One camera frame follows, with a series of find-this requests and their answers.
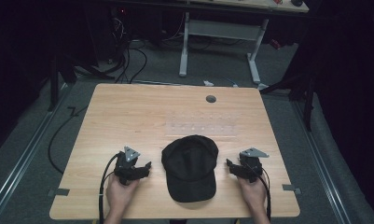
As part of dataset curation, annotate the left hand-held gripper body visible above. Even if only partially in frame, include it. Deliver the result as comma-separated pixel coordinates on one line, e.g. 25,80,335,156
114,146,142,187

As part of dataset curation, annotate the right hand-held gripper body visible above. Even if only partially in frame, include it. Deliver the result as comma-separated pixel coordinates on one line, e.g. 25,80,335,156
239,147,270,184

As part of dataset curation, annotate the black baseball cap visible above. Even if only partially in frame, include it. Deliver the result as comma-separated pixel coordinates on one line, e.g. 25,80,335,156
160,133,220,203

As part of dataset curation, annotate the person's left hand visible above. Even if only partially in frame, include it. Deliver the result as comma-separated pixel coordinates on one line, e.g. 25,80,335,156
105,173,141,217

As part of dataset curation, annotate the person's right hand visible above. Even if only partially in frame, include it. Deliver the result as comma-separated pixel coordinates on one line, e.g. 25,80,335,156
237,176,268,214

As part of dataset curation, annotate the grey tape strip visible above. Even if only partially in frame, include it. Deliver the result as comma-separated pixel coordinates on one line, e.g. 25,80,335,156
282,183,302,196
47,188,71,198

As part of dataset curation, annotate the clear tape patch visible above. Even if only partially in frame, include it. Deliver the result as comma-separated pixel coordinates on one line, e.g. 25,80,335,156
164,112,240,138

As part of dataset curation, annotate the black metal stand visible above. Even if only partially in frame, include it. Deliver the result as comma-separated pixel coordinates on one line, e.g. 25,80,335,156
47,54,116,112
258,73,317,133

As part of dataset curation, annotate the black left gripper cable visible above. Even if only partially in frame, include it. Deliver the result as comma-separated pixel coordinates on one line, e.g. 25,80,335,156
97,152,121,224

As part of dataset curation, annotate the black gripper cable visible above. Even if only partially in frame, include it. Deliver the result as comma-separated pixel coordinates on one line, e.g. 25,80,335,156
243,161,272,222
97,152,121,224

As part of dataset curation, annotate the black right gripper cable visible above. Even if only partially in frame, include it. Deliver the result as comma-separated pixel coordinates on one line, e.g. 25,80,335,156
243,161,272,222

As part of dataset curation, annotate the metal floor rail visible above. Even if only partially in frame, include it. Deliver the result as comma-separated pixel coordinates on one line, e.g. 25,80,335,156
290,98,353,224
0,83,71,220

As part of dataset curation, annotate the black floor cable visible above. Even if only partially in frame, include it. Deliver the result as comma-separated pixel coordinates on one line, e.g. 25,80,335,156
47,105,90,175

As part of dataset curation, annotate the bundle of black cables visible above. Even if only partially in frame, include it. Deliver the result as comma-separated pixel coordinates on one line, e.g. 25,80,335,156
108,17,148,85

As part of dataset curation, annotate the white metal desk frame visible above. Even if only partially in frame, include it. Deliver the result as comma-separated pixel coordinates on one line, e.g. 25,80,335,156
178,11,270,86

